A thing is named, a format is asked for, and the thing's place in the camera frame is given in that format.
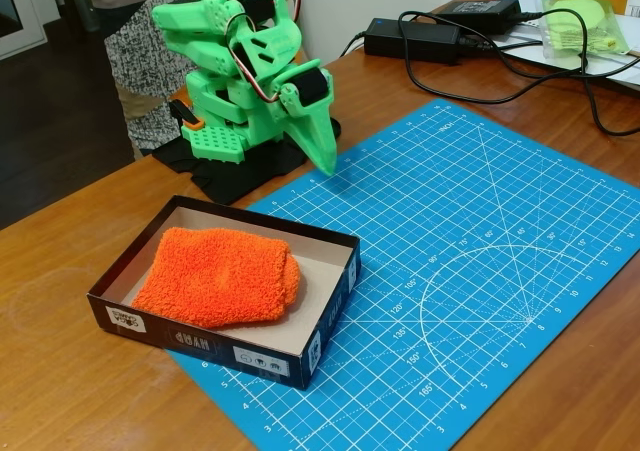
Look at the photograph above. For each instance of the white door frame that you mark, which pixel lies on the white door frame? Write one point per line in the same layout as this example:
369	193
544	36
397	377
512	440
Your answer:
35	21

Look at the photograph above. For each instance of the large black power adapter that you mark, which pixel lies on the large black power adapter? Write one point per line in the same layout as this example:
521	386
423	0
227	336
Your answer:
415	38

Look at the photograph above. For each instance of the black cloth under robot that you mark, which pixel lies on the black cloth under robot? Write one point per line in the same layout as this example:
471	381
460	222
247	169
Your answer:
225	181

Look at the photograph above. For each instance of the orange fluffy sock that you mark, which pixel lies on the orange fluffy sock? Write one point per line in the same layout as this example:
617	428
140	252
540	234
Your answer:
220	276

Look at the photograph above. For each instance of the black cardboard box tray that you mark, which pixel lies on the black cardboard box tray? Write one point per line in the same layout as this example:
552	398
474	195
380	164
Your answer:
200	343

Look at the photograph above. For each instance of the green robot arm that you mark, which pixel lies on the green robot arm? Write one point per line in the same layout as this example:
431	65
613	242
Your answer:
200	21

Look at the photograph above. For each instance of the slim black power adapter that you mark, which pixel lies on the slim black power adapter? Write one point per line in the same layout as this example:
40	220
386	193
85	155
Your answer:
480	11

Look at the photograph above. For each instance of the black orange clamp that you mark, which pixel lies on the black orange clamp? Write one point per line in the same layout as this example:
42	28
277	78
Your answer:
187	116

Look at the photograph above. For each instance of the plastic bag of green parts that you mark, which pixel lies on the plastic bag of green parts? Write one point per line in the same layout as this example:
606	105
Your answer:
595	31

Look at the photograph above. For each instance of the person in patterned clothing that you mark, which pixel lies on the person in patterned clothing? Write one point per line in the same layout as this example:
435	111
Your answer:
145	46

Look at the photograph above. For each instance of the blue cutting mat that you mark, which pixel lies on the blue cutting mat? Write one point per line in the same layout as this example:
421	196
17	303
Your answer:
450	221

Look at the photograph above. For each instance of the green gripper black servo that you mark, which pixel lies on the green gripper black servo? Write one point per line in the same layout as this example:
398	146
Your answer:
316	121

